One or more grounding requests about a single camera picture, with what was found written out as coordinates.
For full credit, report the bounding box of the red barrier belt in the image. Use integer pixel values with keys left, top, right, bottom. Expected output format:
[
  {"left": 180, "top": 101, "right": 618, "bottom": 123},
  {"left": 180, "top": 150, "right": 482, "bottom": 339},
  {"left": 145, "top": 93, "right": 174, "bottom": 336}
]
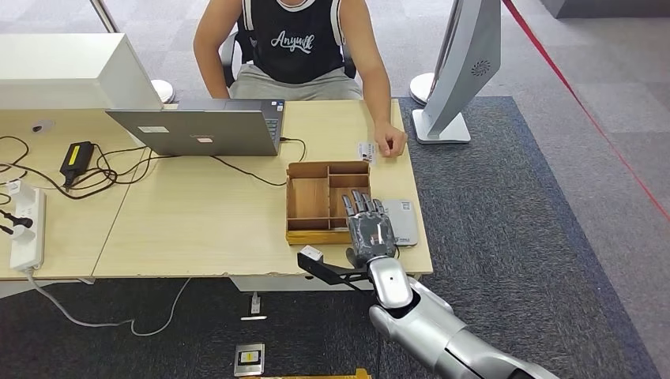
[{"left": 499, "top": 0, "right": 670, "bottom": 223}]

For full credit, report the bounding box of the black mains cable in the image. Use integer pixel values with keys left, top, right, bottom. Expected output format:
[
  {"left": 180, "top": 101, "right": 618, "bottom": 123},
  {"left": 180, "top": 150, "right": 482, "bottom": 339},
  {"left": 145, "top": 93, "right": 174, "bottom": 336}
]
[{"left": 0, "top": 136, "right": 70, "bottom": 206}]

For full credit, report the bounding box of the person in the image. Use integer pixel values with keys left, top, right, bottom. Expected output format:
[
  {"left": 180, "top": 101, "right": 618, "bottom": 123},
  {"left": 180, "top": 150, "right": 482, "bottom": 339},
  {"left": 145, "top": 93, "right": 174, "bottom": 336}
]
[{"left": 192, "top": 0, "right": 408, "bottom": 159}]

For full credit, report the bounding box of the white power cable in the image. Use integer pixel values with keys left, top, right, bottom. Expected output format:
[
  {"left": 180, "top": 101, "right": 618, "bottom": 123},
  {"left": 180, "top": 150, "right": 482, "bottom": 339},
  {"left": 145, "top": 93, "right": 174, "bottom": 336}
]
[{"left": 24, "top": 268, "right": 192, "bottom": 339}]

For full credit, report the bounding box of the white under-desk panel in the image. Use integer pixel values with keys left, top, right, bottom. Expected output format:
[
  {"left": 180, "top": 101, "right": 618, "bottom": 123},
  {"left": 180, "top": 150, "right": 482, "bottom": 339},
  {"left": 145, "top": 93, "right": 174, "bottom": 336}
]
[{"left": 229, "top": 273, "right": 390, "bottom": 293}]

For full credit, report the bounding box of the white power strip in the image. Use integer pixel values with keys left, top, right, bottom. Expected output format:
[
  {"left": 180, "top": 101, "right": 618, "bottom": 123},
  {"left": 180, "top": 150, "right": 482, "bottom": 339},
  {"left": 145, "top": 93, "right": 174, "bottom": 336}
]
[{"left": 9, "top": 188, "right": 47, "bottom": 273}]

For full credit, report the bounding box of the light wood desk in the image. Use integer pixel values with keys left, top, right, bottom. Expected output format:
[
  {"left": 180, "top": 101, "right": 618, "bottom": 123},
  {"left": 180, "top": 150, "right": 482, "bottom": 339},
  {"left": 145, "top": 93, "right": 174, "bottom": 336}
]
[
  {"left": 0, "top": 108, "right": 146, "bottom": 283},
  {"left": 92, "top": 99, "right": 435, "bottom": 329}
]

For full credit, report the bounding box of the stanchion with round white base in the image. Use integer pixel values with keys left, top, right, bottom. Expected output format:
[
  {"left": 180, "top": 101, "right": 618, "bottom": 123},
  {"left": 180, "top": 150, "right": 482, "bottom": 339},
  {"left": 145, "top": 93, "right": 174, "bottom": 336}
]
[
  {"left": 88, "top": 0, "right": 176, "bottom": 104},
  {"left": 408, "top": 73, "right": 436, "bottom": 107}
]

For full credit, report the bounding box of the black plug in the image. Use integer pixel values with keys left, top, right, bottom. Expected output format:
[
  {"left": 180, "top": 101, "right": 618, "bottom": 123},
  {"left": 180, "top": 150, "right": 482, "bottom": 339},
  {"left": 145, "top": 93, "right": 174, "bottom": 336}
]
[{"left": 0, "top": 208, "right": 34, "bottom": 235}]

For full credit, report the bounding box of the white card reader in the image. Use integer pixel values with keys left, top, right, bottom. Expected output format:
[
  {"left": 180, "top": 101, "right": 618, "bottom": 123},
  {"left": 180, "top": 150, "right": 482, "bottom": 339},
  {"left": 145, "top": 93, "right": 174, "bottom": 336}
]
[{"left": 381, "top": 198, "right": 420, "bottom": 248}]

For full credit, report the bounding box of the metal floor socket box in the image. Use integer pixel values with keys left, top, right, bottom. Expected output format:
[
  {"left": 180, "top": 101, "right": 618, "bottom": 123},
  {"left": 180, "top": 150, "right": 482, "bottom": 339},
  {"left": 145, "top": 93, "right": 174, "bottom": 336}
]
[{"left": 233, "top": 343, "right": 266, "bottom": 378}]

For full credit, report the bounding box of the black laptop power adapter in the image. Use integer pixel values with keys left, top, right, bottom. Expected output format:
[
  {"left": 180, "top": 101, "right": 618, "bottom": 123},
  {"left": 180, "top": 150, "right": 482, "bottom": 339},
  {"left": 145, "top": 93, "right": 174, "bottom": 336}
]
[{"left": 58, "top": 141, "right": 96, "bottom": 190}]

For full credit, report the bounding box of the floor socket with open lid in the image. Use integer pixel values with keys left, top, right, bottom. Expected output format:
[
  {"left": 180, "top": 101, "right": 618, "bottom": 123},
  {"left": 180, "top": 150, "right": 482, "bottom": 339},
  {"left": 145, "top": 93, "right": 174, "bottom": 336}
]
[{"left": 240, "top": 291, "right": 268, "bottom": 322}]

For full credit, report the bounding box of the wooden compartment organizer box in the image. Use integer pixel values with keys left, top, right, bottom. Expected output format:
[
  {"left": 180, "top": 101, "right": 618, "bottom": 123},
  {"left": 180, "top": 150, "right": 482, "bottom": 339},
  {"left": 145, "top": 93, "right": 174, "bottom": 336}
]
[{"left": 284, "top": 160, "right": 373, "bottom": 246}]

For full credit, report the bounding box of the dark grey rug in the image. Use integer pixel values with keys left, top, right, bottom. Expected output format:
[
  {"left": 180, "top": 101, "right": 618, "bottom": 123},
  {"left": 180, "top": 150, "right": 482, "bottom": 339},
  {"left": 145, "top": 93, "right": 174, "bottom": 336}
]
[{"left": 0, "top": 96, "right": 663, "bottom": 379}]

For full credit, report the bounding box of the person's left hand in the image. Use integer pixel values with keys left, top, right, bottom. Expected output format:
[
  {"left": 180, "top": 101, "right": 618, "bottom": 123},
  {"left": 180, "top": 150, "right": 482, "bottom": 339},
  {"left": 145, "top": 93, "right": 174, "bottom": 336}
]
[{"left": 373, "top": 121, "right": 408, "bottom": 159}]

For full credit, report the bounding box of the large white box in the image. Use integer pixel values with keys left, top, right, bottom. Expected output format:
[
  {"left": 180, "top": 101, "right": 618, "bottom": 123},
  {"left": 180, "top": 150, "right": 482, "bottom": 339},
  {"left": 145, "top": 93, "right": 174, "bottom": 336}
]
[{"left": 0, "top": 33, "right": 164, "bottom": 112}]

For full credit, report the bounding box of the white ID card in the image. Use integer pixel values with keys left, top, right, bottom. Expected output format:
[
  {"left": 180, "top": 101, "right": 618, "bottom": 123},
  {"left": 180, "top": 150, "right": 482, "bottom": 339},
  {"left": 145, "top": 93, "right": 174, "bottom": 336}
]
[{"left": 357, "top": 141, "right": 378, "bottom": 166}]

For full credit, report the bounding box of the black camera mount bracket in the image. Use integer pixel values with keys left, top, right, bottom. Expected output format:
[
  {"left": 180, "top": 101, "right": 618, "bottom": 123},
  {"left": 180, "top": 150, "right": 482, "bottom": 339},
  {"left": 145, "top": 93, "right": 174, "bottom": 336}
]
[{"left": 296, "top": 250, "right": 374, "bottom": 287}]

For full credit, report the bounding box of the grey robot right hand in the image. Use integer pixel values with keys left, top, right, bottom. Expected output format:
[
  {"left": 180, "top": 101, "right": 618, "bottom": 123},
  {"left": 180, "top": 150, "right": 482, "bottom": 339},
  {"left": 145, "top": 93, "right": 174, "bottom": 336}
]
[{"left": 341, "top": 189, "right": 397, "bottom": 268}]

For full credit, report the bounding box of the grey laptop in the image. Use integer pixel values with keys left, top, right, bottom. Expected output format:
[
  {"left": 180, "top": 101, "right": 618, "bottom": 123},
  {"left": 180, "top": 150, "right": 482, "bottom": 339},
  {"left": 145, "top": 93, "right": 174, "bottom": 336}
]
[{"left": 105, "top": 99, "right": 286, "bottom": 158}]

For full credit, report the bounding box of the silver kiosk stand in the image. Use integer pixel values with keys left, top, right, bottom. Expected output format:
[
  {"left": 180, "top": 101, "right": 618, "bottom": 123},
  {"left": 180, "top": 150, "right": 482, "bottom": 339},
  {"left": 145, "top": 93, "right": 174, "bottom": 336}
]
[{"left": 410, "top": 0, "right": 502, "bottom": 144}]

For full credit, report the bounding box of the white desk support panel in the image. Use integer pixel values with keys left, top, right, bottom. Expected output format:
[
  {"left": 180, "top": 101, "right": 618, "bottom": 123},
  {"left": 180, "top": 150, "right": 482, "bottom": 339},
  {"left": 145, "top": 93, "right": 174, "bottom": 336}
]
[{"left": 0, "top": 280, "right": 96, "bottom": 300}]

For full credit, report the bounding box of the black laptop charger cable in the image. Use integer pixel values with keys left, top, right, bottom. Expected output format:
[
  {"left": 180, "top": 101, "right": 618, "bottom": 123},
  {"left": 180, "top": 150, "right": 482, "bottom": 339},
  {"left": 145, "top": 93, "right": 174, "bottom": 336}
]
[{"left": 63, "top": 136, "right": 307, "bottom": 200}]

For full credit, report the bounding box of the black office chair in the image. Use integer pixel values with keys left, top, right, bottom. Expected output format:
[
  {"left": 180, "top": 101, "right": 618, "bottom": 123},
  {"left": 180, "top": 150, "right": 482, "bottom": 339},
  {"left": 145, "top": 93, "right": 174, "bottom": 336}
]
[{"left": 220, "top": 28, "right": 358, "bottom": 89}]

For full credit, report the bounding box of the grey block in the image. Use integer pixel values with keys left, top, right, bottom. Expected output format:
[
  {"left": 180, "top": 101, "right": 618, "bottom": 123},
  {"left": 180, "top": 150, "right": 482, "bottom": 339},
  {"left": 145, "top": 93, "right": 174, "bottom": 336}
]
[{"left": 537, "top": 0, "right": 670, "bottom": 20}]

